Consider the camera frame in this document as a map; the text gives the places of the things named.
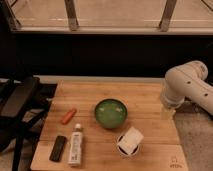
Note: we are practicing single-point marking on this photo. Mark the pale yellow end effector pad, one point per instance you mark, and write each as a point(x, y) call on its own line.
point(167, 113)

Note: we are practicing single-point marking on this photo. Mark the orange pepper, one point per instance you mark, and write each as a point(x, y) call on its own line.
point(68, 116)

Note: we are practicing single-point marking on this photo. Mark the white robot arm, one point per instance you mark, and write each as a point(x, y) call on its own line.
point(187, 81)

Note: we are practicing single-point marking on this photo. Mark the white cup with dark liquid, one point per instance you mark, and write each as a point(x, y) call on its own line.
point(122, 152)

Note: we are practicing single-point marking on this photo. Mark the green bowl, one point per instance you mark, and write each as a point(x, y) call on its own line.
point(110, 113)

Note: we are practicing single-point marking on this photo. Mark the white bottle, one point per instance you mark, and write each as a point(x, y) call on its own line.
point(75, 152)

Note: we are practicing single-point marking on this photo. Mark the black remote control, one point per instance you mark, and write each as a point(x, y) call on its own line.
point(57, 148)

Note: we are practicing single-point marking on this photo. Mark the metal window frame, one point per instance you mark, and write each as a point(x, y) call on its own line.
point(154, 17)

